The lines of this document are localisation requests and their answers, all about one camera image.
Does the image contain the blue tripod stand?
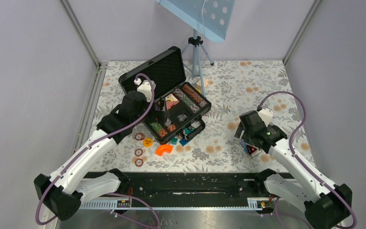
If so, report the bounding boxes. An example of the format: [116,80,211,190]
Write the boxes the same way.
[181,29,214,97]

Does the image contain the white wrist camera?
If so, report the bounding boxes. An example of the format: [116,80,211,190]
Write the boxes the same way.
[258,108,274,126]
[134,78,156,102]

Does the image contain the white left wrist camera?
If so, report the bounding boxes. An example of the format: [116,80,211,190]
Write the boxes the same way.
[134,78,156,102]

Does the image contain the teal triangular toy block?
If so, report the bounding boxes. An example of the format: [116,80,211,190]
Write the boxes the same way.
[170,137,179,145]

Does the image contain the green chip row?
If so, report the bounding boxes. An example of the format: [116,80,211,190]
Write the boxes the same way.
[150,122,163,133]

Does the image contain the blue perforated board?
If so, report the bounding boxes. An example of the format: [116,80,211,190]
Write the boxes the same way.
[156,0,235,43]

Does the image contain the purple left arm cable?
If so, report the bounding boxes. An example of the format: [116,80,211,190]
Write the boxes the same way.
[35,73,161,229]

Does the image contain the red poker chip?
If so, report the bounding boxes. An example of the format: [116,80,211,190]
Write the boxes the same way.
[134,133,145,141]
[134,148,143,157]
[134,158,144,167]

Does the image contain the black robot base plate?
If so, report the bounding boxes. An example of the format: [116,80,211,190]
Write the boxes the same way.
[116,172,271,208]

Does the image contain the blue toy brick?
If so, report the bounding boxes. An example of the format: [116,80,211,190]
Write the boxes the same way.
[179,139,190,146]

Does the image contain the key in plastic bag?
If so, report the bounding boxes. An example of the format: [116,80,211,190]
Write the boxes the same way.
[177,114,187,122]

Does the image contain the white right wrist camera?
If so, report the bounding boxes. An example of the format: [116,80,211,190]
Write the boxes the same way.
[258,108,274,126]

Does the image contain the black poker set case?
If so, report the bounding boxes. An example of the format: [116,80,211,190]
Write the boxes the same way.
[119,46,212,145]

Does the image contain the blue card deck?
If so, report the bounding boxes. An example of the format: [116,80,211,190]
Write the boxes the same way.
[240,141,262,158]

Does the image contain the orange curved toy block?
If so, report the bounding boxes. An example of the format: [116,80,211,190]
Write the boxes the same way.
[155,144,173,156]

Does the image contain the yellow big blind button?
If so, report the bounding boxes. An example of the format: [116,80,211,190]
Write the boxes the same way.
[142,138,153,147]

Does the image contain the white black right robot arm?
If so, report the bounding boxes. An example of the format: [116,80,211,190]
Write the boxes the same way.
[234,109,352,229]

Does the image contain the black all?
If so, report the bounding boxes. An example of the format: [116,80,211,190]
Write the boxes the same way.
[245,144,260,158]

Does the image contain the orange blue chip row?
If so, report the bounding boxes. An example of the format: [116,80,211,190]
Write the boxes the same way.
[182,84,207,107]

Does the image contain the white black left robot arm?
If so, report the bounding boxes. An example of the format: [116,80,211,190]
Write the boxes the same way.
[34,90,155,225]

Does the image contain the red yellow chip row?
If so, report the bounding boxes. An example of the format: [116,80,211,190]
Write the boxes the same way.
[157,124,176,138]

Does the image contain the floral table mat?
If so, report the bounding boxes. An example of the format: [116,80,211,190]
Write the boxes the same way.
[92,60,302,173]

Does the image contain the red card deck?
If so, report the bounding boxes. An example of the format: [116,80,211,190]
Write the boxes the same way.
[165,93,180,110]

